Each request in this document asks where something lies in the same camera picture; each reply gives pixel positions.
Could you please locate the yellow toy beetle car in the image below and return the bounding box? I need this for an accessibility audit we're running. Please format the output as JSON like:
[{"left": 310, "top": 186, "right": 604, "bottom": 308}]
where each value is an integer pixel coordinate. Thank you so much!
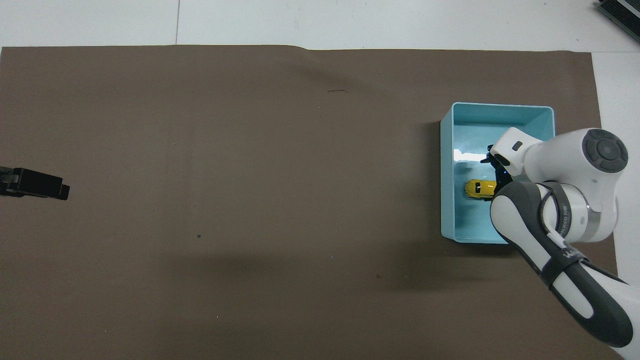
[{"left": 464, "top": 179, "right": 499, "bottom": 201}]

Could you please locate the light blue plastic bin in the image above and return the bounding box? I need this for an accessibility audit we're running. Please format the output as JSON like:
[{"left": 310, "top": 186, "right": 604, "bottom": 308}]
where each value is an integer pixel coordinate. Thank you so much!
[{"left": 440, "top": 102, "right": 556, "bottom": 245}]

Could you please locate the dark grey ribbed device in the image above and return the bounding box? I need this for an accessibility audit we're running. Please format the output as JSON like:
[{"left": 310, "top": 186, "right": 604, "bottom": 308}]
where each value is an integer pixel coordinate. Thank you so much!
[{"left": 596, "top": 0, "right": 640, "bottom": 30}]

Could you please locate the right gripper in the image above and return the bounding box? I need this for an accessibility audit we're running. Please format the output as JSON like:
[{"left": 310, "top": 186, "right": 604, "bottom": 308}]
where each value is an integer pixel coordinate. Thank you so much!
[{"left": 480, "top": 144, "right": 515, "bottom": 190}]

